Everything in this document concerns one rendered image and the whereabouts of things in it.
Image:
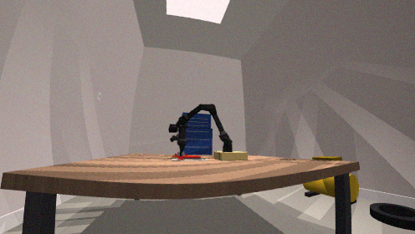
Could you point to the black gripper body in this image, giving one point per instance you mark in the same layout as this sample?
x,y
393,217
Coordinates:
x,y
182,138

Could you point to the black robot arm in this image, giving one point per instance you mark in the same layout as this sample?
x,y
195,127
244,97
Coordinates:
x,y
181,127

